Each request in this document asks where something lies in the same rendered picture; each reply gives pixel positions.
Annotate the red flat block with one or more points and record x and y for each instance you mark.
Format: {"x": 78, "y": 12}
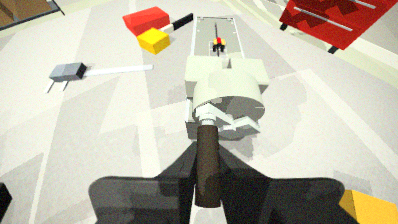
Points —
{"x": 144, "y": 20}

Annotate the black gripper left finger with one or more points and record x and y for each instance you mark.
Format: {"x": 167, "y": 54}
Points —
{"x": 169, "y": 194}

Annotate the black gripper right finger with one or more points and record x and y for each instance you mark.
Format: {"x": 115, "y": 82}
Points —
{"x": 248, "y": 195}

